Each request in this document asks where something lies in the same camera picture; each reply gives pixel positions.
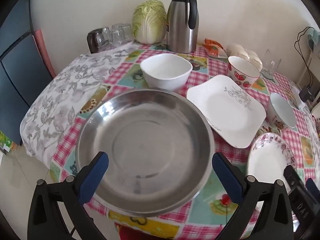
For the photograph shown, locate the napa cabbage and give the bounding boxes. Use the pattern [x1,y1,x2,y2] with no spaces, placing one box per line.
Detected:
[132,0,167,44]

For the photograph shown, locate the stainless steel basin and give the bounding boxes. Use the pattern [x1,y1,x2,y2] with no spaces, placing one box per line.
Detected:
[75,89,215,218]

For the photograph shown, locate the teal printed cushion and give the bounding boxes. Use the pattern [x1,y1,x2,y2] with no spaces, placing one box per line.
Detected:
[306,27,320,53]

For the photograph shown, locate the light blue bowl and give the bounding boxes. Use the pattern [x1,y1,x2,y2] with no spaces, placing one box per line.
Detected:
[269,92,297,130]

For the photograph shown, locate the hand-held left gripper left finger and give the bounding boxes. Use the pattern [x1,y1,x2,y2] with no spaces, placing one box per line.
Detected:
[27,151,110,240]

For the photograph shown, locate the white power strip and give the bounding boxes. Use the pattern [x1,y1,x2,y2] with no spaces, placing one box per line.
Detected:
[291,87,306,110]

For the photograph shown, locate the stainless steel thermos jug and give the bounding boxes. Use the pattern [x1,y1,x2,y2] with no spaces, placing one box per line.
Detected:
[166,0,199,54]

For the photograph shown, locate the red stool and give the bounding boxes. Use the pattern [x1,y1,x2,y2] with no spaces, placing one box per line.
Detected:
[115,221,180,240]

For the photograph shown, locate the bag of steamed buns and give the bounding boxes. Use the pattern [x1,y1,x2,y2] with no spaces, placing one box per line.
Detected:
[226,43,263,72]

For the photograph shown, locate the blue cabinet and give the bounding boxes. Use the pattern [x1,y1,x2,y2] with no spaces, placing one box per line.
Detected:
[0,0,54,143]

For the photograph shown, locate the clear glass mug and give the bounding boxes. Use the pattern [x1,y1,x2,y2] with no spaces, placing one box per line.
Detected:
[260,49,282,80]

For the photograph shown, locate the pink checkered tablecloth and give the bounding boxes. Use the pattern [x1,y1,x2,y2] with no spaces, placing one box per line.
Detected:
[49,42,320,240]

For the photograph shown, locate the strawberry print bowl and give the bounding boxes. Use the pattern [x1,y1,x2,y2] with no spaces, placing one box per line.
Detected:
[227,56,261,88]

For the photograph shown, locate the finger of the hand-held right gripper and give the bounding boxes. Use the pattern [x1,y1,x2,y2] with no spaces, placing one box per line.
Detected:
[306,178,320,198]
[284,165,304,193]

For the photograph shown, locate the clear drinking glass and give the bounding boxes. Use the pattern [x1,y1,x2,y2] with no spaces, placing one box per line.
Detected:
[100,27,113,50]
[112,24,134,47]

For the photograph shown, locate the orange snack packet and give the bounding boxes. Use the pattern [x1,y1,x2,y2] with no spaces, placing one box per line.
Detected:
[203,38,228,58]

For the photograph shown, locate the white chair frame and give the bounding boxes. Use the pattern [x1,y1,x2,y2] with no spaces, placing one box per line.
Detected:
[297,50,320,88]

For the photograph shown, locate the black charger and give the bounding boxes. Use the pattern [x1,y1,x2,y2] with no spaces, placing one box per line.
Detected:
[299,86,313,103]

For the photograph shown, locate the green box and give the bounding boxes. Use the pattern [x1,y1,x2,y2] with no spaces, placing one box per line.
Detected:
[0,130,15,153]

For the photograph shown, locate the white square plate grey print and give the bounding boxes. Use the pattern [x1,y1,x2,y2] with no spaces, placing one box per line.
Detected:
[186,74,267,148]

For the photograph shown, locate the white square bowl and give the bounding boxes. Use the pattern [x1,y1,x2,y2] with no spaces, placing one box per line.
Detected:
[140,53,193,92]

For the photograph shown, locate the pink floral round plate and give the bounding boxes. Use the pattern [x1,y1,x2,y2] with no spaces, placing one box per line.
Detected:
[246,132,297,195]

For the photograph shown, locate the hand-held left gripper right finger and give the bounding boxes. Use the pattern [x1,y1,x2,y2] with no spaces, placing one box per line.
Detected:
[212,152,294,240]

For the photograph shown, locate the pink board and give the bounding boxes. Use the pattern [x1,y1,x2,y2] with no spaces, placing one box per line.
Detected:
[34,29,57,78]

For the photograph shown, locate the black cable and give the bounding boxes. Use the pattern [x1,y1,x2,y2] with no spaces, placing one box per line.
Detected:
[299,27,315,90]
[294,26,314,89]

